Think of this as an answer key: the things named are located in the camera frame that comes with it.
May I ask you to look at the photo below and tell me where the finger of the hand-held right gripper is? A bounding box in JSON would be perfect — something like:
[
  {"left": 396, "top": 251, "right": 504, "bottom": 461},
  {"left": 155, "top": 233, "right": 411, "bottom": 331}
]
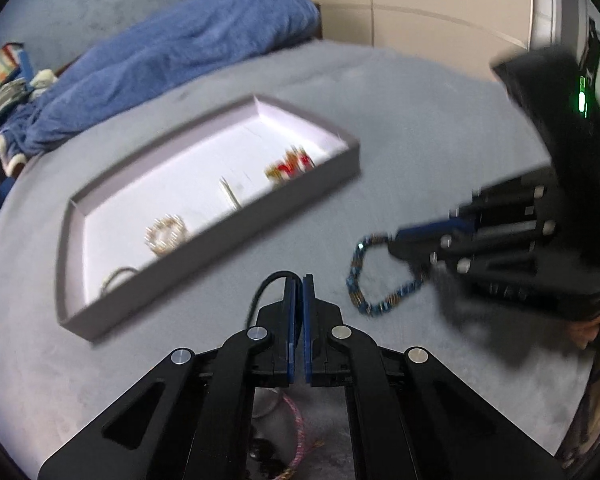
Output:
[
  {"left": 396, "top": 167, "right": 556, "bottom": 240},
  {"left": 387, "top": 222, "right": 556, "bottom": 273}
]

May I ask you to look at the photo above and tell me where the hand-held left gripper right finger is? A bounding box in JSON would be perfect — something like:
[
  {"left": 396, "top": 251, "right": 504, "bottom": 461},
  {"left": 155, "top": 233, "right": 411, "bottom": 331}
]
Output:
[{"left": 302, "top": 274, "right": 566, "bottom": 480}]

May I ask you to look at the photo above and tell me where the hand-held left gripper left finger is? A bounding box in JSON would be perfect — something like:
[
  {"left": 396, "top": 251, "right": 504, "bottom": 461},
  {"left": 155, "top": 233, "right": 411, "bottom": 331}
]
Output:
[{"left": 37, "top": 275, "right": 301, "bottom": 480}]

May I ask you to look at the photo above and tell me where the black cable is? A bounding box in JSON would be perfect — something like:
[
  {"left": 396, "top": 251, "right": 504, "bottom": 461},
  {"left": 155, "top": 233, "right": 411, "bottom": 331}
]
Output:
[{"left": 247, "top": 271, "right": 301, "bottom": 331}]

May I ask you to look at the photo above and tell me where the blue bead bracelet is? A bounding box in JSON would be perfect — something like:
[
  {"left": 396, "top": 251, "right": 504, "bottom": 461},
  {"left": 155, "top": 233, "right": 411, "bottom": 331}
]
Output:
[{"left": 346, "top": 234, "right": 426, "bottom": 317}]

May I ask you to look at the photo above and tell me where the gold hairpin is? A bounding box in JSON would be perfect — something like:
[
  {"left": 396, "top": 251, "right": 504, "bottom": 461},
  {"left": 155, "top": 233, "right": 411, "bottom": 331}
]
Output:
[{"left": 219, "top": 176, "right": 243, "bottom": 210}]

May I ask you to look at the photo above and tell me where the red heart pendant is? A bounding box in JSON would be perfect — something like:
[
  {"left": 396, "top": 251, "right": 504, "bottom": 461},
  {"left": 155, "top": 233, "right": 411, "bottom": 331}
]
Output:
[{"left": 264, "top": 145, "right": 315, "bottom": 183}]

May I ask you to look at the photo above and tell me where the pearl bracelet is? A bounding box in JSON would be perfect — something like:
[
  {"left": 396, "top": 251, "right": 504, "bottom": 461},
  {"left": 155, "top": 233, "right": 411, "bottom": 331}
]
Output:
[{"left": 144, "top": 214, "right": 188, "bottom": 256}]

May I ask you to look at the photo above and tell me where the grey cardboard box tray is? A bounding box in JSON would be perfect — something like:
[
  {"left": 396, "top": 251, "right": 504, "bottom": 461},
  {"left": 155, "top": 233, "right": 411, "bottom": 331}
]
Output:
[{"left": 55, "top": 92, "right": 361, "bottom": 343}]

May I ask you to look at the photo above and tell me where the thin charm bracelet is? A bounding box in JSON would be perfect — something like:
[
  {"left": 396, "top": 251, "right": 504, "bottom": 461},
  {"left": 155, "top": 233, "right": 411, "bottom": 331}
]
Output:
[{"left": 100, "top": 266, "right": 140, "bottom": 295}]

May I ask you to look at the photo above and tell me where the person's right hand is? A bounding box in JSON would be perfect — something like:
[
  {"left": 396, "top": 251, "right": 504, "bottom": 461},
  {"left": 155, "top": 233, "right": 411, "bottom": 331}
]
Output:
[{"left": 567, "top": 291, "right": 600, "bottom": 350}]

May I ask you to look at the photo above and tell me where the beige wardrobe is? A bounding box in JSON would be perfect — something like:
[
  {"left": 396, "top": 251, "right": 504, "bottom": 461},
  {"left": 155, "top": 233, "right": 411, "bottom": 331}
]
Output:
[{"left": 284, "top": 0, "right": 581, "bottom": 86}]

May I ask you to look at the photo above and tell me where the blue blanket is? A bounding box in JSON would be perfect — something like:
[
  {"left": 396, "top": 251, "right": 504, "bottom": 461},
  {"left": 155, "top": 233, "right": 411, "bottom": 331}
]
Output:
[{"left": 0, "top": 0, "right": 323, "bottom": 178}]

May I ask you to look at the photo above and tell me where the white plush toy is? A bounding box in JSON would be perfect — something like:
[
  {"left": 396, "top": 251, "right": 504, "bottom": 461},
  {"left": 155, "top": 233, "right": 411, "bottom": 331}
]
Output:
[{"left": 29, "top": 69, "right": 57, "bottom": 93}]

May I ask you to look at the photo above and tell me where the stack of papers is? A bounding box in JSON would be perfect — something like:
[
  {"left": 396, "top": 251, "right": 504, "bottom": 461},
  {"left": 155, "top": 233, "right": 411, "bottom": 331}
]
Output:
[{"left": 0, "top": 80, "right": 31, "bottom": 121}]

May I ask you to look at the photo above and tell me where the row of books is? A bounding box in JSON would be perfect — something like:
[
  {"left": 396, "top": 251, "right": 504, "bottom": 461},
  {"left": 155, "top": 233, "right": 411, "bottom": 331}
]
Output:
[{"left": 0, "top": 42, "right": 31, "bottom": 96}]

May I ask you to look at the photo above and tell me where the pink cord bracelet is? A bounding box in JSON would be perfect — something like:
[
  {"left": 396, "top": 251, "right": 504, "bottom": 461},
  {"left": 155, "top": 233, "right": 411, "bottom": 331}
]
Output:
[{"left": 270, "top": 392, "right": 326, "bottom": 480}]

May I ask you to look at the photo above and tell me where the dark bead bracelet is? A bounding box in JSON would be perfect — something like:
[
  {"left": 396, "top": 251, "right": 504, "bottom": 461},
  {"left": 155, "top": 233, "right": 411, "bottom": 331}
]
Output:
[{"left": 247, "top": 437, "right": 286, "bottom": 480}]

